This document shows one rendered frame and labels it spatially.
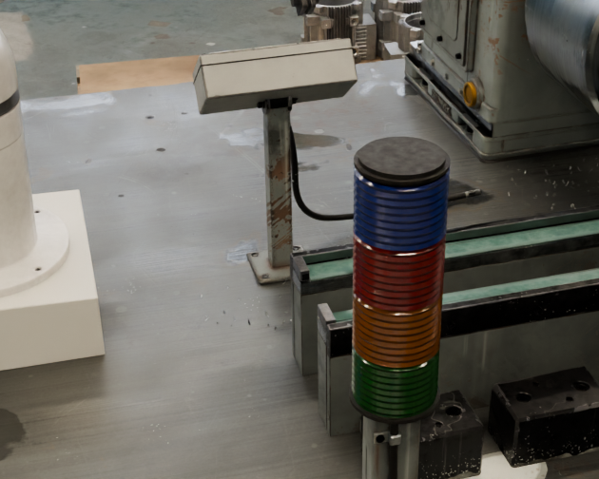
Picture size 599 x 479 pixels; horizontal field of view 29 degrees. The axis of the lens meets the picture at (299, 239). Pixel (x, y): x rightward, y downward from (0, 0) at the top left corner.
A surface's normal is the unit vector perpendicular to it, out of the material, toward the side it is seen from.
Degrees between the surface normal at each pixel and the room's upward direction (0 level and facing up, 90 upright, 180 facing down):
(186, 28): 0
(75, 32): 0
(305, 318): 90
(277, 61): 52
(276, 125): 90
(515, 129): 90
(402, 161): 0
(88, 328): 90
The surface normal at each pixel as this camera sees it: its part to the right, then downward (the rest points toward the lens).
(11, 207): 0.80, 0.33
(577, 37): -0.96, 0.06
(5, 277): 0.02, -0.84
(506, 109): 0.26, 0.49
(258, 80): 0.20, -0.15
